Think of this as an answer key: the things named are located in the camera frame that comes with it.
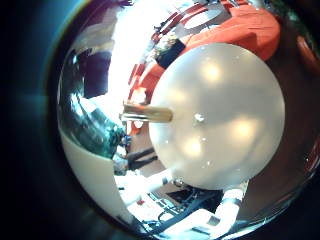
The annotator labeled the orange beanbag sofa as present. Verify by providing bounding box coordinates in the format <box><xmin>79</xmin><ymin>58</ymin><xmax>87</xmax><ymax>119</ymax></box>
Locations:
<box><xmin>127</xmin><ymin>2</ymin><xmax>282</xmax><ymax>103</ymax></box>

